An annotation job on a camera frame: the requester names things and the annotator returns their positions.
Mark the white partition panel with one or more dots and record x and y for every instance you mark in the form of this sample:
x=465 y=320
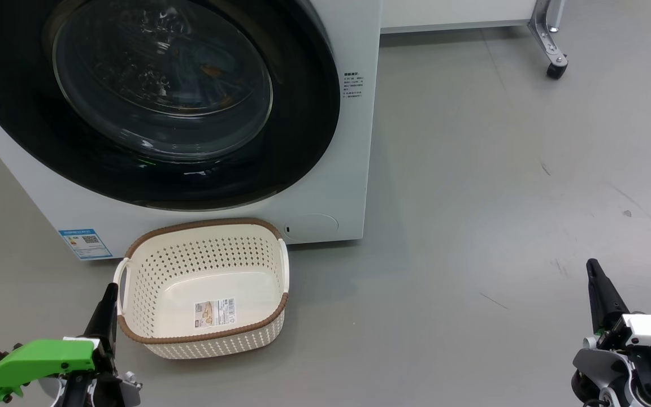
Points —
x=455 y=14

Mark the white perforated basket brown rim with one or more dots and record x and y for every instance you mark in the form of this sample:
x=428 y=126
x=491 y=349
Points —
x=218 y=339

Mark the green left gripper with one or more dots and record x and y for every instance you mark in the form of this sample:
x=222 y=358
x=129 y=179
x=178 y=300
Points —
x=37 y=359

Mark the metal stand leg with caster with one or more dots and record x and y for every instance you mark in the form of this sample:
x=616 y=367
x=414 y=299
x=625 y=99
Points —
x=548 y=39

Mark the glass washing machine door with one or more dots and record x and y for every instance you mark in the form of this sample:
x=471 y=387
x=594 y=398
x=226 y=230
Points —
x=20 y=113

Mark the round filter cover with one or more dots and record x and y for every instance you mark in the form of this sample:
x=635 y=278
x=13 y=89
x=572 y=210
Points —
x=311 y=227

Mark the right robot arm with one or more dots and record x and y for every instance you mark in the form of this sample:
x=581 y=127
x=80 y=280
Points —
x=602 y=376

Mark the white front-load washing machine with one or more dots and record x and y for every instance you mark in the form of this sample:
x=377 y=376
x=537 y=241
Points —
x=354 y=169

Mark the paper label sticker in basket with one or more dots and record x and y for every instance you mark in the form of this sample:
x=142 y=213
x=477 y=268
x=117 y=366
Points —
x=214 y=312

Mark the blue energy label sticker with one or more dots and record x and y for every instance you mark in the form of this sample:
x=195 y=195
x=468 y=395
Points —
x=85 y=244

